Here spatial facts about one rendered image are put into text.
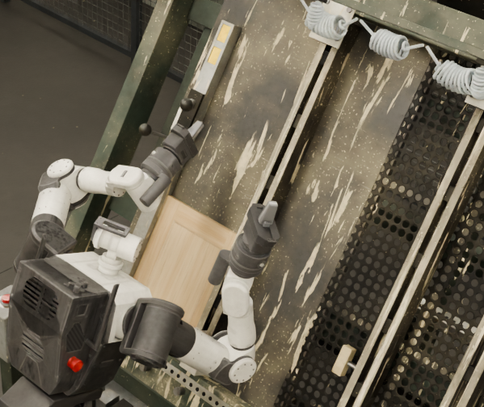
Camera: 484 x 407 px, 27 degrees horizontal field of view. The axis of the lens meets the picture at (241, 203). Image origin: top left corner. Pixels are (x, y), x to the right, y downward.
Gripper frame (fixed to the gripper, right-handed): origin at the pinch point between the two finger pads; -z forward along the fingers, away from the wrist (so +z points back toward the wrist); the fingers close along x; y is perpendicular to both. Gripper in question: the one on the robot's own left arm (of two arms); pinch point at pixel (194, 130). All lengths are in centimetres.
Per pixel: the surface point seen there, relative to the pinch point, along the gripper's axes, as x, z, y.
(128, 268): 38, 34, -13
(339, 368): 33, 26, 64
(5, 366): 55, 77, -35
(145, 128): 5.1, 4.3, -17.8
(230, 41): -1.8, -30.0, -11.3
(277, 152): 6.4, -8.9, 21.5
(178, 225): 29.2, 16.3, -3.2
